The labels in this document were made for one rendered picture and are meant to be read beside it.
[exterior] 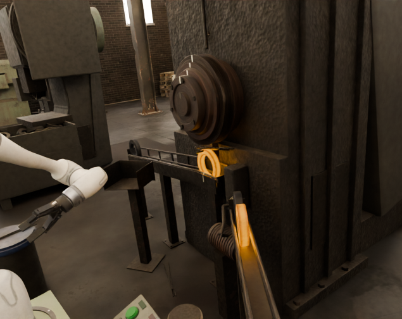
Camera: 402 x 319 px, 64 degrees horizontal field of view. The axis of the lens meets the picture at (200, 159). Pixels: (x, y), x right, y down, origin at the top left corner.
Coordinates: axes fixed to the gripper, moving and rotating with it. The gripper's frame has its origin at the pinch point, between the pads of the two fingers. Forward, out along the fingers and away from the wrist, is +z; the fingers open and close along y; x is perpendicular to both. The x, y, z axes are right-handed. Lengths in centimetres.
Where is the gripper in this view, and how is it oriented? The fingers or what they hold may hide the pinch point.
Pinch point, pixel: (26, 233)
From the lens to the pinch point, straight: 153.8
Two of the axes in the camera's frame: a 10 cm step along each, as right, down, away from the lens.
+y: -2.1, 5.5, 8.1
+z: -6.0, 5.9, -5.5
